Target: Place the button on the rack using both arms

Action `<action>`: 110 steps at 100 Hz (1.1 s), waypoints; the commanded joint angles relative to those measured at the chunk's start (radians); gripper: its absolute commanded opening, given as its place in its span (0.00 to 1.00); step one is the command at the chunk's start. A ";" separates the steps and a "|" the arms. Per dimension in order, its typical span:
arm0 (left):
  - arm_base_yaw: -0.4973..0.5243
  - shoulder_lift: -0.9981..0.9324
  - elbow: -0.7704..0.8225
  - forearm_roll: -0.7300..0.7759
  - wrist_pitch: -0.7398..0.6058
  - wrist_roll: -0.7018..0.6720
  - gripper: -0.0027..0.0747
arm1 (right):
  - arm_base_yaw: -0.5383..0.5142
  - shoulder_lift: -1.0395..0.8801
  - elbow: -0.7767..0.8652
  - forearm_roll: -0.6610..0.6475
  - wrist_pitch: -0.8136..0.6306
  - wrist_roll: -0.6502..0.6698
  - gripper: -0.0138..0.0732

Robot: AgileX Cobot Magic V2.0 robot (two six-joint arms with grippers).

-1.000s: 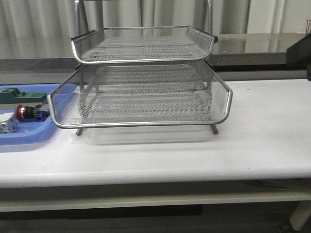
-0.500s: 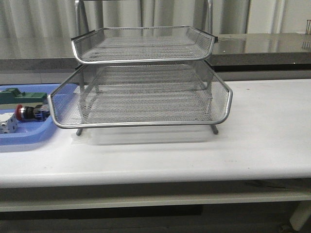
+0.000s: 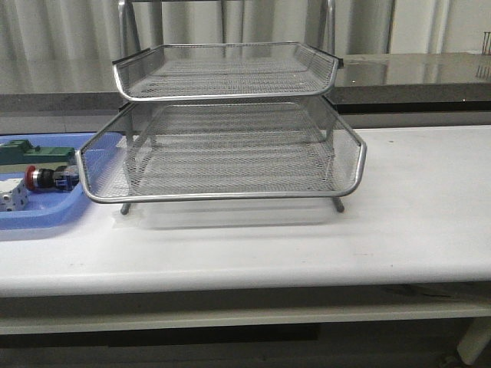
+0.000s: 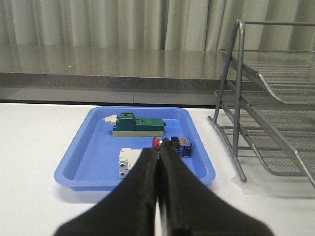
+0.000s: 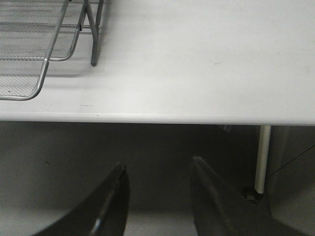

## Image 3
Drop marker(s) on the silver mesh tray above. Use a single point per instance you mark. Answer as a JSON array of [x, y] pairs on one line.
[[217, 150], [217, 71]]

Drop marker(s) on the red emergency stop button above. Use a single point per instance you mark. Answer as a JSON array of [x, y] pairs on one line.
[[64, 178]]

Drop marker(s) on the small metal rack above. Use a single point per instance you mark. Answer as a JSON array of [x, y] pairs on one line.
[[486, 45]]

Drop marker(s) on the blue plastic tray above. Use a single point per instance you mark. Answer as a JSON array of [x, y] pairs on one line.
[[48, 209]]

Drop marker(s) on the grey stone counter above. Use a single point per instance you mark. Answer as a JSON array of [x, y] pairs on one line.
[[371, 91]]

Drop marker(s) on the white circuit breaker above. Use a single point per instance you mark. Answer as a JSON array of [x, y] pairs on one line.
[[14, 195]]

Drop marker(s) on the green terminal block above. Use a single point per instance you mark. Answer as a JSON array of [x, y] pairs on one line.
[[18, 155]]

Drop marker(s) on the white table leg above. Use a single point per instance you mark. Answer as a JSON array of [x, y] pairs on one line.
[[474, 341]]

